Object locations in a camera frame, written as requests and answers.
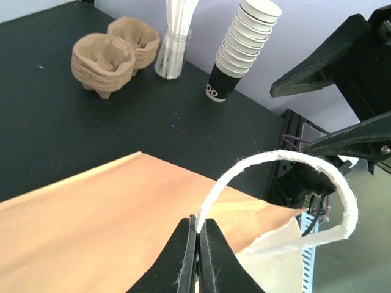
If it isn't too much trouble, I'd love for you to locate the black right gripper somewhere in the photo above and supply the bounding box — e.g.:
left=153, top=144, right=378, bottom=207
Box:
left=270, top=5, right=390, bottom=160

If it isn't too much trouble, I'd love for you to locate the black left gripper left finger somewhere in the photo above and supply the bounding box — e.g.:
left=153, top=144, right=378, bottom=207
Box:
left=128, top=215, right=197, bottom=293

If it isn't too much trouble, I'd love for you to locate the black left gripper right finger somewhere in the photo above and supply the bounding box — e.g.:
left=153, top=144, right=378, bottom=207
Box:
left=199, top=219, right=264, bottom=293

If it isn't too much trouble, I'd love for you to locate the orange kraft paper bag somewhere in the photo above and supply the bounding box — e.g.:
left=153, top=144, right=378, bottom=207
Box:
left=1, top=150, right=359, bottom=292

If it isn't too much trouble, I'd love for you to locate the right stack of paper cups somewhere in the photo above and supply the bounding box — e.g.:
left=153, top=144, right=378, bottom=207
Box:
left=205, top=1, right=282, bottom=102

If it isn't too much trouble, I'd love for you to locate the cup of white straws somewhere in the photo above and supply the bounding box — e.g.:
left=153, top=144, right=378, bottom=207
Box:
left=155, top=0, right=199, bottom=80

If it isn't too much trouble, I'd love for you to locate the cardboard cup carrier stack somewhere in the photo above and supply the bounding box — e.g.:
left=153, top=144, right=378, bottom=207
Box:
left=71, top=16, right=160, bottom=99

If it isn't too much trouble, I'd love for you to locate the white slotted cable duct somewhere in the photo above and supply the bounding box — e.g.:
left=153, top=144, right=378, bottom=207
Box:
left=300, top=212, right=316, bottom=293

